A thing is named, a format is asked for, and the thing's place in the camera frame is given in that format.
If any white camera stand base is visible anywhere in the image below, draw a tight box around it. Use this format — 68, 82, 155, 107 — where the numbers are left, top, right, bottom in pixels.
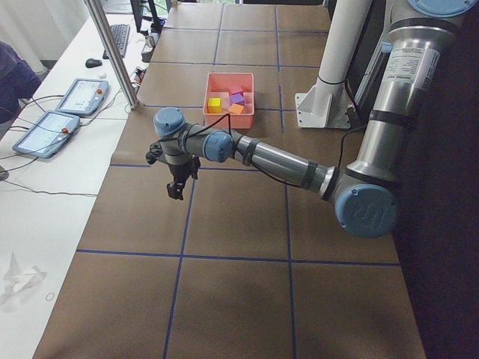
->
294, 84, 350, 129

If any white stand pole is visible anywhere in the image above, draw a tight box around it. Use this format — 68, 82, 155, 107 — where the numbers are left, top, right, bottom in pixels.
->
317, 0, 372, 87

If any pink plastic bin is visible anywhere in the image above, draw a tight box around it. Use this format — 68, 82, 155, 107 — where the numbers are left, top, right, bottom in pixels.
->
203, 73, 254, 129

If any orange foam cube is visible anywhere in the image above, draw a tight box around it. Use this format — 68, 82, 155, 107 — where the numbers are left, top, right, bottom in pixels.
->
228, 103, 245, 114

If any black computer mouse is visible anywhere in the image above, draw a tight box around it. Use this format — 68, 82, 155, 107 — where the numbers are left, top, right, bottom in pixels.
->
85, 58, 103, 69

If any aluminium frame post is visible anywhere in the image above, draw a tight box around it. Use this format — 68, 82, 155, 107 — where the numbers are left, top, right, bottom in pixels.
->
84, 0, 138, 110

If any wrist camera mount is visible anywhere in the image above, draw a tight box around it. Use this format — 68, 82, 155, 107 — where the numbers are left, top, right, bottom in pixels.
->
145, 141, 163, 165

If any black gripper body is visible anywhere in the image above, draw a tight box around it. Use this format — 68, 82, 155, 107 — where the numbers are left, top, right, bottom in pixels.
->
167, 160, 198, 189

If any purple foam cube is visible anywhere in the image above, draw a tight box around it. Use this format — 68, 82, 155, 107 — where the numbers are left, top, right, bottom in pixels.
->
229, 94, 245, 106

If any crumpled white paper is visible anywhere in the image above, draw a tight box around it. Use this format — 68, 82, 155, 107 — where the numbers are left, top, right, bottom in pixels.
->
1, 252, 47, 306

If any near teach pendant tablet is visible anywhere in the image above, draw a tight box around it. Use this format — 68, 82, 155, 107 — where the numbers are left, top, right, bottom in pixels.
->
12, 111, 80, 159

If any yellow foam cube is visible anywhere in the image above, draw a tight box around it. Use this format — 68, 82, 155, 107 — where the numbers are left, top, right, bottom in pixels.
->
207, 97, 222, 114

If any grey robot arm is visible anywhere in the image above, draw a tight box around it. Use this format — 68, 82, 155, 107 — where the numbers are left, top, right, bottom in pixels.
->
146, 1, 475, 238

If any black keyboard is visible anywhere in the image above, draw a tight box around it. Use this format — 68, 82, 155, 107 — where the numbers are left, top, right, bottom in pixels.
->
110, 24, 130, 58

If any far teach pendant tablet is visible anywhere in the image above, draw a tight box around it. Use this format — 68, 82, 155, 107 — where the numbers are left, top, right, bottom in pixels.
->
55, 79, 109, 116

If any teach pendant tablet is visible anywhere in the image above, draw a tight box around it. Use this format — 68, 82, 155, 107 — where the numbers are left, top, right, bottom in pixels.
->
12, 111, 80, 159
55, 79, 109, 116

